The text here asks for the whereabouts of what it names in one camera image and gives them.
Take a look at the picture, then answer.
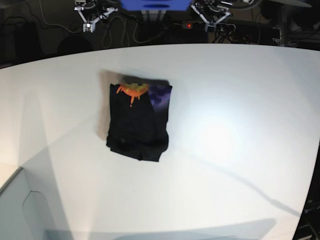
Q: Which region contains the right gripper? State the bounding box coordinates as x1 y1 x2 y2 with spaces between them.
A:
74 6 119 27

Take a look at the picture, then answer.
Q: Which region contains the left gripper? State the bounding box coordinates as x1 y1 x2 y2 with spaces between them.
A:
190 4 230 25

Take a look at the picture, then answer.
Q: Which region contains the black T-shirt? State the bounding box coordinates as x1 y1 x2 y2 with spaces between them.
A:
106 75 173 162

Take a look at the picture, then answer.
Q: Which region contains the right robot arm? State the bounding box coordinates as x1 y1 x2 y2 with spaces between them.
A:
74 0 121 33

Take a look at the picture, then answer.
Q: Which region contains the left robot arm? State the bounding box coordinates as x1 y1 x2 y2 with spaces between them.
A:
190 0 262 27

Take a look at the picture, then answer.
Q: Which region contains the black power strip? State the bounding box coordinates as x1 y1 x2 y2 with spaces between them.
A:
179 21 237 32

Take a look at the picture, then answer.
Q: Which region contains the blue box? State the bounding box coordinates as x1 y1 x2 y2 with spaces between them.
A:
120 0 192 11

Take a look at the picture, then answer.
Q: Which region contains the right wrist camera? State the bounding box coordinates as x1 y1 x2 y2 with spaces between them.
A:
83 23 96 33

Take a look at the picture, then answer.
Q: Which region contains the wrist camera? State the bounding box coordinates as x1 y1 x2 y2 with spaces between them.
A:
204 23 217 33
83 23 96 33

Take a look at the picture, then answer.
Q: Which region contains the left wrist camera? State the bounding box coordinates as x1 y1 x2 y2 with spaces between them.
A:
204 23 217 33

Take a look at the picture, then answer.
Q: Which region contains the grey cable on floor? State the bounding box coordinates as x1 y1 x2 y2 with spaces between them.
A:
39 4 166 48

